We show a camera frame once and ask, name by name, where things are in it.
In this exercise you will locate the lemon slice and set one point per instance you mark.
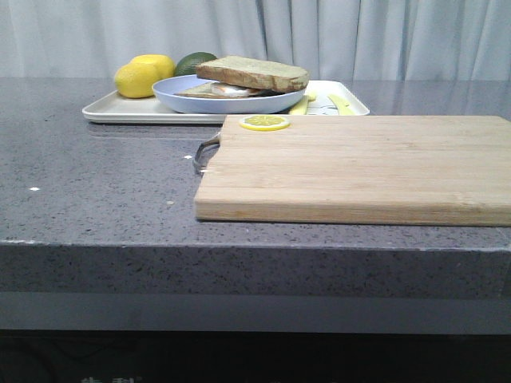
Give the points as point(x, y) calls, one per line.
point(264, 123)

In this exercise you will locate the light blue plate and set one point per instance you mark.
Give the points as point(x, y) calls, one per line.
point(167, 92)

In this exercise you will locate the front yellow lemon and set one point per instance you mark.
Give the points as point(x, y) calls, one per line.
point(135, 80)

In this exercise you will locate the metal cutting board handle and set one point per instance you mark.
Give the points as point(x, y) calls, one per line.
point(199, 162)

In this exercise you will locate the fried egg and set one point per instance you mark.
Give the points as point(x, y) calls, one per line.
point(234, 91)

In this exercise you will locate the green lime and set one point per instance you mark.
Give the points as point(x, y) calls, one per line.
point(187, 65)

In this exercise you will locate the wooden cutting board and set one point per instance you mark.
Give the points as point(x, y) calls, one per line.
point(412, 170)

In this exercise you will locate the rear yellow lemon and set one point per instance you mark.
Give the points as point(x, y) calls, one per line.
point(164, 64)

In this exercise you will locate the grey curtain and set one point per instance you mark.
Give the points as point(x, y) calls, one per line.
point(345, 40)

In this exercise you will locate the white bear tray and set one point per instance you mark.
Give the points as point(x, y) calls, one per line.
point(114, 109)

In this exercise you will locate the yellow plastic knife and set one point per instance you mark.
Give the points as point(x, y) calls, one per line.
point(342, 105)

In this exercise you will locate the bread slice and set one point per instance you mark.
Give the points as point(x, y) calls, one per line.
point(204, 91)
point(254, 73)

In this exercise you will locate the yellow lemon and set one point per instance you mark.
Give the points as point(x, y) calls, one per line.
point(164, 64)
point(135, 80)

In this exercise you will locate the yellow plastic fork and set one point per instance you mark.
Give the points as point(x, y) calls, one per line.
point(301, 107)

